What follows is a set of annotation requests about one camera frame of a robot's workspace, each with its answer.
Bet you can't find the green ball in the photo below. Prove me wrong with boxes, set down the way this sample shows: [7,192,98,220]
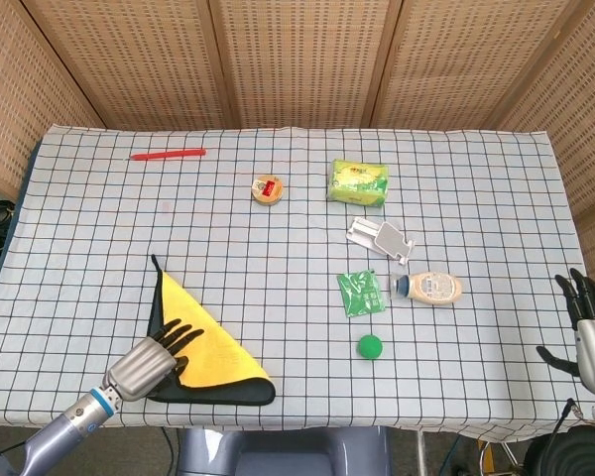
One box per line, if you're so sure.
[357,333,384,361]

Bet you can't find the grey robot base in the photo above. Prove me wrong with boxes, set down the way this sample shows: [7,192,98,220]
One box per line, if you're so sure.
[177,424,393,476]

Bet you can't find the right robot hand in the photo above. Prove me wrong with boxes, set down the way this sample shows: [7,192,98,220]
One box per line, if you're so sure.
[535,268,595,397]

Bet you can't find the checkered tablecloth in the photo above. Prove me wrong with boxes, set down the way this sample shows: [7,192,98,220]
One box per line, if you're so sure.
[0,124,595,443]

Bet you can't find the beige squeeze bottle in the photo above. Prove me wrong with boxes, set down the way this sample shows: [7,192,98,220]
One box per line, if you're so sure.
[389,270,464,307]

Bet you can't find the black round object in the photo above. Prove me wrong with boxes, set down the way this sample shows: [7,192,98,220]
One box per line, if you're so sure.
[523,424,595,476]

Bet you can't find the woven folding screen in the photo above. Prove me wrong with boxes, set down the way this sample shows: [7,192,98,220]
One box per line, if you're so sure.
[0,0,595,289]

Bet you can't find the round wooden tin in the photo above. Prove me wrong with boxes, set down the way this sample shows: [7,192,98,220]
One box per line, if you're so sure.
[251,175,286,208]

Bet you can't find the dark green cleaning cloth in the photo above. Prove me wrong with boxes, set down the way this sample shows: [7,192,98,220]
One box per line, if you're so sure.
[146,254,277,407]

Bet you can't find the white phone stand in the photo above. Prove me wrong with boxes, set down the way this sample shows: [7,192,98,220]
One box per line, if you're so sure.
[345,216,416,265]

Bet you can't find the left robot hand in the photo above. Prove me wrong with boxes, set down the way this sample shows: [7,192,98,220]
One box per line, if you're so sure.
[102,318,205,403]

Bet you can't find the green sachet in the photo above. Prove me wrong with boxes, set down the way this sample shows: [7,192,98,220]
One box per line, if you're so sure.
[336,269,387,318]

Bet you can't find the red pen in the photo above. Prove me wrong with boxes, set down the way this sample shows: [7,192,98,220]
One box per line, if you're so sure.
[130,148,207,162]

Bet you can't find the green tissue pack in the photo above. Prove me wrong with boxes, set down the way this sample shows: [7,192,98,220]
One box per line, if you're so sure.
[325,158,391,209]

